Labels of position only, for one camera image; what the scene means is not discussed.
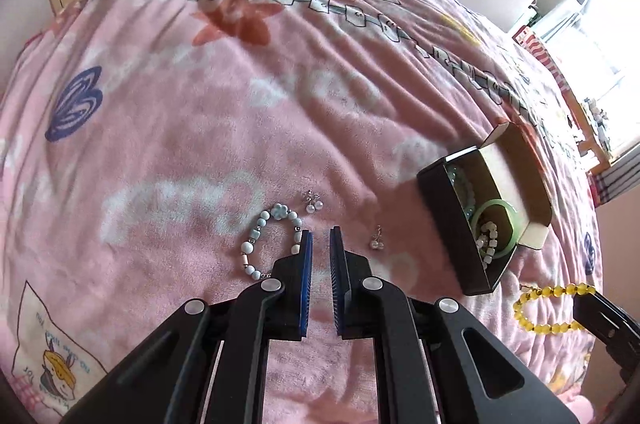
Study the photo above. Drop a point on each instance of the black cardboard box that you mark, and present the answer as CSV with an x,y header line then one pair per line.
x,y
505,164

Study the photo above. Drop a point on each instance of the green jade bangle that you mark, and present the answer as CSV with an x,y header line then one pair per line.
x,y
500,204

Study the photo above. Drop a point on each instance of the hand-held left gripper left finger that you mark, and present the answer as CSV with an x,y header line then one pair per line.
x,y
305,284

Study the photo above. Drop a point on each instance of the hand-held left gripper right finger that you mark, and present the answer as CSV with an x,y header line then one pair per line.
x,y
337,284

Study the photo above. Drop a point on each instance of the pearl earring pair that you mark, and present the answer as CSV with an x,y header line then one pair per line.
x,y
317,205

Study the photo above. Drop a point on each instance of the red striped box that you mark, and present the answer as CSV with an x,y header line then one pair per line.
x,y
545,57

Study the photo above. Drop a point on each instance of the pink printed blanket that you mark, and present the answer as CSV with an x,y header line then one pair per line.
x,y
200,129

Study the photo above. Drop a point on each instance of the wooden table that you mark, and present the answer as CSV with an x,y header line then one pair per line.
x,y
595,154

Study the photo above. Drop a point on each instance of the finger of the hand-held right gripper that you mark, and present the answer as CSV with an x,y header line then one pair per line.
x,y
610,319

